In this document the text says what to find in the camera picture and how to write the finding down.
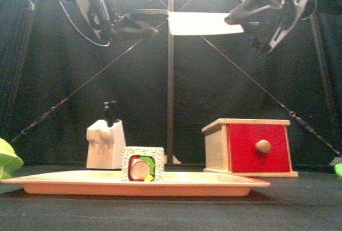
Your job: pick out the vertical metal frame pole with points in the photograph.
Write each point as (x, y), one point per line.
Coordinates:
(170, 75)

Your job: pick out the toy sushi roll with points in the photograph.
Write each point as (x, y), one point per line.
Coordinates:
(142, 170)

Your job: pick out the wooden box with red drawer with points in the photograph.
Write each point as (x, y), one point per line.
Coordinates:
(258, 148)

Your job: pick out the pink rectangular tray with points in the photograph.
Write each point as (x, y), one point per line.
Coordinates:
(201, 186)

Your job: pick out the pale wooden knife block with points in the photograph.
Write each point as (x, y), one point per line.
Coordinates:
(104, 148)

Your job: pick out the light green toy leaf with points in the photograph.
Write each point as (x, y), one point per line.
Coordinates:
(8, 161)

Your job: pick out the green toy cucumber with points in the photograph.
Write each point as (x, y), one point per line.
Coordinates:
(338, 171)

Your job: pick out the toy cleaver with pale blade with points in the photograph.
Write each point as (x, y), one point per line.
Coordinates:
(201, 23)

